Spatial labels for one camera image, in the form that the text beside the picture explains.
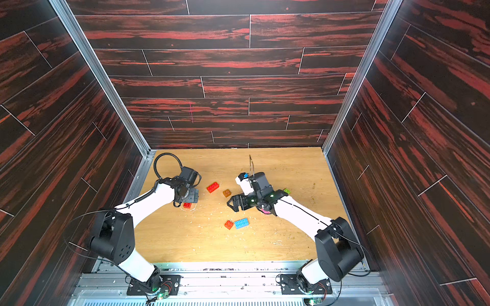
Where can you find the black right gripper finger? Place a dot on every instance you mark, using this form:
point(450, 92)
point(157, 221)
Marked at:
point(234, 203)
point(247, 203)

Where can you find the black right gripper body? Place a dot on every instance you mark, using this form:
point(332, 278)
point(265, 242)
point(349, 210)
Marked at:
point(247, 201)

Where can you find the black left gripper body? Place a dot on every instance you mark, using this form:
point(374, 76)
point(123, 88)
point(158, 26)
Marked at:
point(192, 196)

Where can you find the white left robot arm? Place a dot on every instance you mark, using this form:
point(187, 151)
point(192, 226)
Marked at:
point(113, 232)

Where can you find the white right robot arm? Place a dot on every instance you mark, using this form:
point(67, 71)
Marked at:
point(337, 248)

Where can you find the brown 2x2 lego brick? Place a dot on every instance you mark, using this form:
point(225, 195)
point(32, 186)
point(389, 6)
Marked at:
point(227, 193)

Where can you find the light blue lego plate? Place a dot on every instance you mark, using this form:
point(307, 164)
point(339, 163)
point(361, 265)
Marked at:
point(241, 223)

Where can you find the small red 2x2 lego brick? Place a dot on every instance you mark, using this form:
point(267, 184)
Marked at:
point(229, 225)

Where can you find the red 2x4 lego brick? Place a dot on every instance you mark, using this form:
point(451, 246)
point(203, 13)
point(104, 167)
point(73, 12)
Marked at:
point(212, 187)

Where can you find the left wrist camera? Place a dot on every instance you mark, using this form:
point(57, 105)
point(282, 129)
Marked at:
point(189, 175)

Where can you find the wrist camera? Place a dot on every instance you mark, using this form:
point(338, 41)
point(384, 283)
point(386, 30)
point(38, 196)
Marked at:
point(260, 184)
point(189, 175)

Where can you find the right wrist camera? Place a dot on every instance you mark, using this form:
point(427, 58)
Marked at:
point(260, 184)

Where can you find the aluminium front rail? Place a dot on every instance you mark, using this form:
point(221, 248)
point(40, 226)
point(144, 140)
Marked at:
point(232, 283)

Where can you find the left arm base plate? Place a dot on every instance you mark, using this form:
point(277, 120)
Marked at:
point(161, 286)

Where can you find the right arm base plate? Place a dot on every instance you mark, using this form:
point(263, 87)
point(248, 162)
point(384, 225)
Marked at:
point(293, 284)

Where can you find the aluminium corner post left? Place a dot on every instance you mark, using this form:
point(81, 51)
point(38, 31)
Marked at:
point(72, 26)

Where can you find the aluminium corner post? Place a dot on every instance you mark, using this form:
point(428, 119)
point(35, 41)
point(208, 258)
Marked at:
point(72, 26)
point(387, 18)

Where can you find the aluminium corner post right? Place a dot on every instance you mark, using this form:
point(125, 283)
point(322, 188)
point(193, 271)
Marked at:
point(387, 18)

